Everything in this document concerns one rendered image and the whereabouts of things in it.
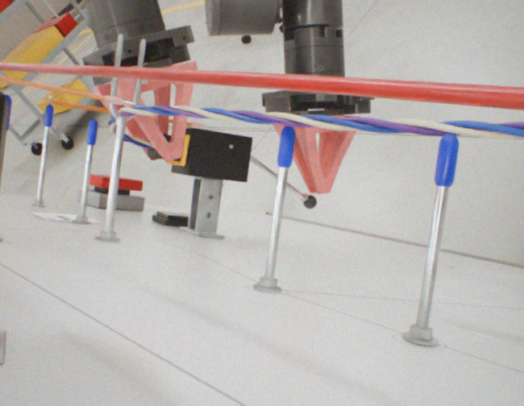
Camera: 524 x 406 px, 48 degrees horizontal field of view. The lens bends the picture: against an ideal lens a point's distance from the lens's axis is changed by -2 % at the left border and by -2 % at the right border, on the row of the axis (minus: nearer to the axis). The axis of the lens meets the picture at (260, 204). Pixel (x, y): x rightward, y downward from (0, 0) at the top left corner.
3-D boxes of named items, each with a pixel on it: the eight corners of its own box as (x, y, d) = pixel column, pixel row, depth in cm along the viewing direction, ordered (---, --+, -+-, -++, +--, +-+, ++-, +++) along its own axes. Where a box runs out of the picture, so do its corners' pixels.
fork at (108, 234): (118, 238, 43) (142, 41, 42) (124, 242, 41) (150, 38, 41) (90, 236, 42) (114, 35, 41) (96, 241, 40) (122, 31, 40)
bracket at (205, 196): (224, 238, 52) (231, 180, 51) (198, 237, 51) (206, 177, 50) (203, 230, 56) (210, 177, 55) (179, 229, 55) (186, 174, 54)
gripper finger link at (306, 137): (307, 199, 54) (302, 94, 53) (267, 192, 60) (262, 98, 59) (365, 192, 57) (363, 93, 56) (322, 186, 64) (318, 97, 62)
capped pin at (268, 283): (248, 287, 31) (270, 122, 31) (259, 284, 33) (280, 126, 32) (275, 293, 31) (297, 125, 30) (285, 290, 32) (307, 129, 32)
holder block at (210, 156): (247, 183, 52) (253, 137, 52) (188, 176, 50) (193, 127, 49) (226, 179, 56) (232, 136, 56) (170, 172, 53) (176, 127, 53)
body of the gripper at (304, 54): (319, 107, 51) (315, 19, 50) (259, 112, 60) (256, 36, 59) (377, 105, 54) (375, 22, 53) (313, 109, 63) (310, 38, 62)
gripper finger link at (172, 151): (144, 173, 46) (109, 52, 44) (118, 169, 52) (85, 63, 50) (221, 148, 49) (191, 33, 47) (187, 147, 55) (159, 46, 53)
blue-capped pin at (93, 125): (93, 225, 49) (105, 120, 48) (74, 223, 48) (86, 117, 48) (89, 222, 50) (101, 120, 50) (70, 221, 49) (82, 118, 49)
